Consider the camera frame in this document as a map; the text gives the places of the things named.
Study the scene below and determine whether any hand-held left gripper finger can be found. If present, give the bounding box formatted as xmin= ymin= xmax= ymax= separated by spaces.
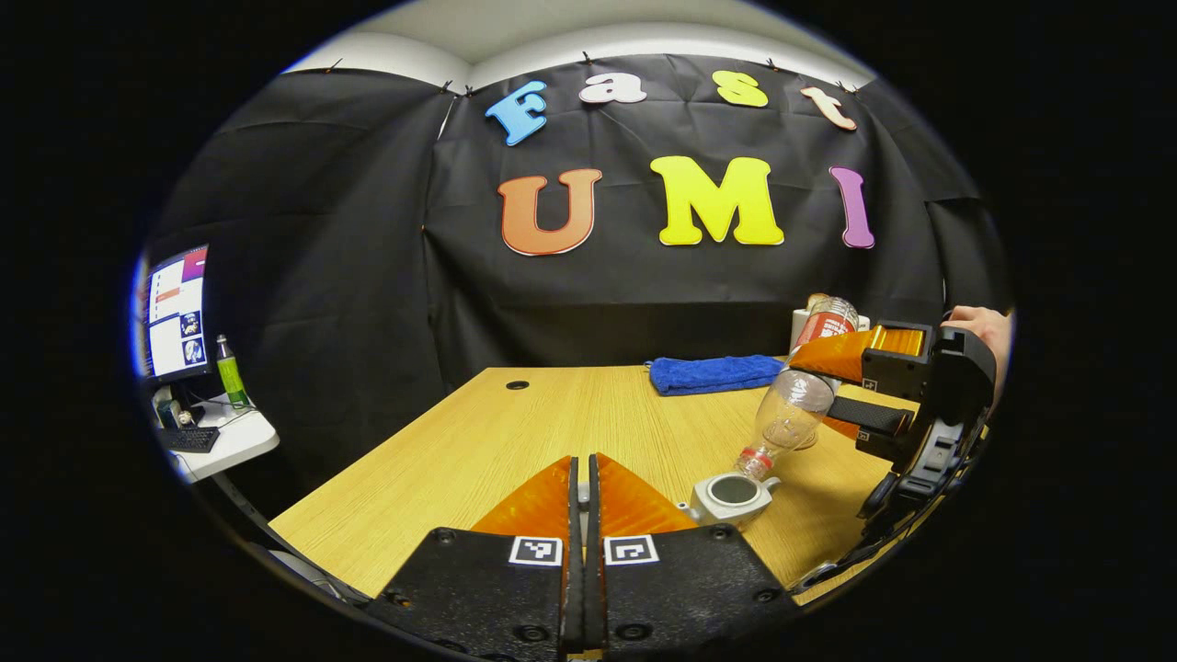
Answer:
xmin=585 ymin=452 xmax=801 ymax=659
xmin=366 ymin=456 xmax=585 ymax=661

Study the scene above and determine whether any clear plastic water bottle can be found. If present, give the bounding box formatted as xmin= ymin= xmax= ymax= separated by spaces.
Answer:
xmin=734 ymin=294 xmax=861 ymax=481

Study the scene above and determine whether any white ceramic teacup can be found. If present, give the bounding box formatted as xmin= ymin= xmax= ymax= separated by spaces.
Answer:
xmin=679 ymin=472 xmax=781 ymax=530

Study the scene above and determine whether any green drink bottle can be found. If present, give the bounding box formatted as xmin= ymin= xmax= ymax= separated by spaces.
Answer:
xmin=216 ymin=334 xmax=249 ymax=408

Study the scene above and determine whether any white toaster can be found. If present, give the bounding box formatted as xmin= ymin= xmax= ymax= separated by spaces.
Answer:
xmin=789 ymin=308 xmax=871 ymax=355

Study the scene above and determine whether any blue folded towel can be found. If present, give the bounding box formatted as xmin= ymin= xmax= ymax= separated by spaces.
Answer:
xmin=649 ymin=355 xmax=785 ymax=397

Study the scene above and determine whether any white side table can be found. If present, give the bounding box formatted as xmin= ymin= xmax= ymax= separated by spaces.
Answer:
xmin=152 ymin=395 xmax=280 ymax=484

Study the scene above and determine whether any black keyboard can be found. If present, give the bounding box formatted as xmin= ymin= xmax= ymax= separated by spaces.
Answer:
xmin=156 ymin=425 xmax=222 ymax=453

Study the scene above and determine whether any computer monitor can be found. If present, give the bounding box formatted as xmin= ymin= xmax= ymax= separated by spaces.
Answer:
xmin=138 ymin=244 xmax=211 ymax=382

